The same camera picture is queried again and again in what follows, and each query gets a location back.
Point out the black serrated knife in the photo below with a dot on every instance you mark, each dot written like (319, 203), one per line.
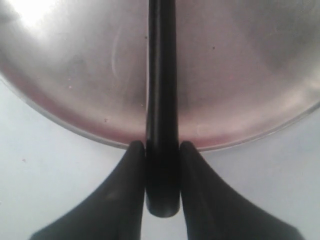
(162, 143)

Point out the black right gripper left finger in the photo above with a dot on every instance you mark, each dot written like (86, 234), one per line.
(113, 211)

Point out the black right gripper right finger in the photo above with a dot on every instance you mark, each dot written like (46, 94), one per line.
(215, 211)

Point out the round steel plate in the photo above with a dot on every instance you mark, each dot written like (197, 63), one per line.
(246, 68)

